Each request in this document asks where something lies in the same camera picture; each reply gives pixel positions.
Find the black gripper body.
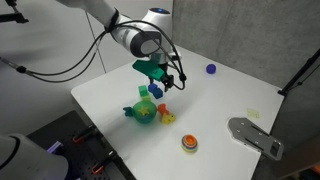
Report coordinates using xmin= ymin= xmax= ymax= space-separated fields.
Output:
xmin=161 ymin=73 xmax=175 ymax=86

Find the yellow toy figure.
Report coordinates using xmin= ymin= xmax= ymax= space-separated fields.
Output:
xmin=161 ymin=112 xmax=177 ymax=126

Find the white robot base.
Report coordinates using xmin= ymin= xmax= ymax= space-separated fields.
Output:
xmin=0 ymin=133 xmax=70 ymax=180

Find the green bowl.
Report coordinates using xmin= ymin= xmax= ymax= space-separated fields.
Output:
xmin=131 ymin=99 xmax=159 ymax=126

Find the green cube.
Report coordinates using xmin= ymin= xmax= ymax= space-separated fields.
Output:
xmin=137 ymin=84 xmax=153 ymax=102

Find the yellow star toy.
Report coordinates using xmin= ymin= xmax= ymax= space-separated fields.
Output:
xmin=139 ymin=106 xmax=151 ymax=117

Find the blue ball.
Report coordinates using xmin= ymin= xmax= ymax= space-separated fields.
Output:
xmin=205 ymin=63 xmax=217 ymax=75

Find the teal toy figure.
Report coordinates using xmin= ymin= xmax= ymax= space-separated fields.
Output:
xmin=122 ymin=106 xmax=135 ymax=118

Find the rainbow stacking toy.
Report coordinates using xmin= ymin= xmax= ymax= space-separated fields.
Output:
xmin=180 ymin=134 xmax=199 ymax=154

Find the pale yellow sticky note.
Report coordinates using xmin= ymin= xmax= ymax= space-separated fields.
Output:
xmin=246 ymin=107 xmax=261 ymax=120

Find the black clamp with orange tips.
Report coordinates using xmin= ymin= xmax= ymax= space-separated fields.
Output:
xmin=72 ymin=124 xmax=98 ymax=145
xmin=91 ymin=150 xmax=120 ymax=176

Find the grey metal plate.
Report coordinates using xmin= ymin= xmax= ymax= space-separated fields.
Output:
xmin=227 ymin=116 xmax=285 ymax=162

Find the black perforated board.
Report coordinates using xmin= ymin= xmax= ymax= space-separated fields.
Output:
xmin=26 ymin=110 xmax=138 ymax=180

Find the black stand pole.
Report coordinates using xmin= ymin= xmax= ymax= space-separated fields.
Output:
xmin=277 ymin=47 xmax=320 ymax=98

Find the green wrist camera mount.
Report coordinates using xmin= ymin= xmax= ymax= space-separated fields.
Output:
xmin=131 ymin=59 xmax=168 ymax=82

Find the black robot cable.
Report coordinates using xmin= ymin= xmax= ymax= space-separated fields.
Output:
xmin=0 ymin=19 xmax=188 ymax=92
xmin=19 ymin=29 xmax=116 ymax=84

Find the black camera bracket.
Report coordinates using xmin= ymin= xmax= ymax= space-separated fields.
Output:
xmin=0 ymin=0 xmax=30 ymax=25

